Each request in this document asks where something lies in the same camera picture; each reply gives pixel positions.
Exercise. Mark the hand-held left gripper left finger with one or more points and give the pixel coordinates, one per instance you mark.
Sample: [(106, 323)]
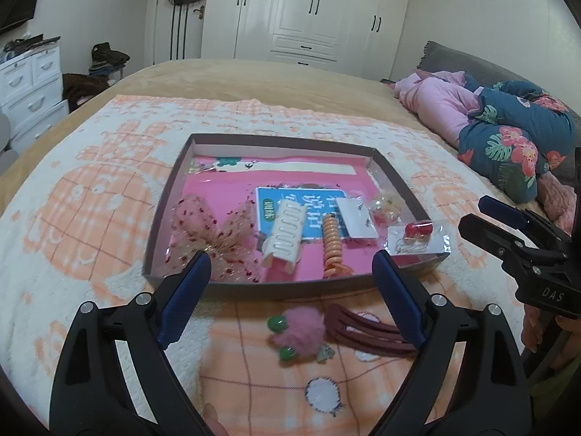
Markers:
[(186, 300)]

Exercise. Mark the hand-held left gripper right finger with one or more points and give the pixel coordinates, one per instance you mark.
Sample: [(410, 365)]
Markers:
[(399, 300)]

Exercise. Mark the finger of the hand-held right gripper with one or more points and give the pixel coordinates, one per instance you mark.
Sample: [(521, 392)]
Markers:
[(499, 207), (485, 234)]

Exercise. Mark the maroon hair clip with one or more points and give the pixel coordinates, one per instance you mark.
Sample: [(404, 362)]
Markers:
[(358, 334)]

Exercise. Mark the red earrings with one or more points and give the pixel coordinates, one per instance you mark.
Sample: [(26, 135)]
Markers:
[(417, 238)]

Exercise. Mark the pink sequined bow hair clip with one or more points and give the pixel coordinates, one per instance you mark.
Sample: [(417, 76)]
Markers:
[(199, 222)]

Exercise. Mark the white earring card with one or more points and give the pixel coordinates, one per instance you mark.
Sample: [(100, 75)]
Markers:
[(358, 220)]

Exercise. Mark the beige beads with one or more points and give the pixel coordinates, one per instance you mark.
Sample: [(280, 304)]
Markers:
[(386, 206)]

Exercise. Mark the shallow brown cardboard box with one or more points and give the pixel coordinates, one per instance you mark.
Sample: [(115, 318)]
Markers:
[(290, 288)]

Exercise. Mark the cream hair claw clip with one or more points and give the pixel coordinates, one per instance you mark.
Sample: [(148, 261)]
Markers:
[(283, 236)]

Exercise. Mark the person's right hand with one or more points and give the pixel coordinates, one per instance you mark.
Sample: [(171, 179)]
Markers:
[(529, 329)]

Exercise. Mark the person's left hand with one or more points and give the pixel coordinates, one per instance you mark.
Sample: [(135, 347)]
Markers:
[(215, 420)]

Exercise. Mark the pink knit cushion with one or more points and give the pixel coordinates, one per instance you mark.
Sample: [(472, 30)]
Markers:
[(556, 197)]

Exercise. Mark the floral teal quilt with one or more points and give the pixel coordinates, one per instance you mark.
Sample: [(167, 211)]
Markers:
[(508, 145)]

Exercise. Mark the pink clothing pile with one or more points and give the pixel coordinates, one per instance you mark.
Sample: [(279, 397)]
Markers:
[(435, 102)]

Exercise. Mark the orange and white printed blanket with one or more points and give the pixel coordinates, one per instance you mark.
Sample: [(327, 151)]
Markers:
[(90, 200)]

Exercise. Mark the grey pillow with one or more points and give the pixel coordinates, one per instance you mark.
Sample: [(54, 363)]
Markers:
[(454, 57)]

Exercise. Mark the dark brown cloth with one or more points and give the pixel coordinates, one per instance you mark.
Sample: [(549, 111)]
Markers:
[(84, 91)]

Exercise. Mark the bed with tan bedspread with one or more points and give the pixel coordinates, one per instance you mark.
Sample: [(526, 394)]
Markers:
[(254, 77)]

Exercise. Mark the pile of dark clothes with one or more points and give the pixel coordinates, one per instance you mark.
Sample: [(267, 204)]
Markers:
[(109, 57)]

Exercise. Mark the white drawer cabinet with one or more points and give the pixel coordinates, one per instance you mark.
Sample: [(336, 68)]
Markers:
[(31, 91)]

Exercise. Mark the white door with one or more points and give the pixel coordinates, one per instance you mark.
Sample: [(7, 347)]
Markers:
[(163, 32)]

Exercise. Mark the white wardrobe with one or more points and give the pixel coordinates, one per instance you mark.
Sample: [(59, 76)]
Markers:
[(308, 9)]

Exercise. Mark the clutter on drawer cabinet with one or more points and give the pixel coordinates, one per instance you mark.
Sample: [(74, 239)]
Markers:
[(27, 44)]

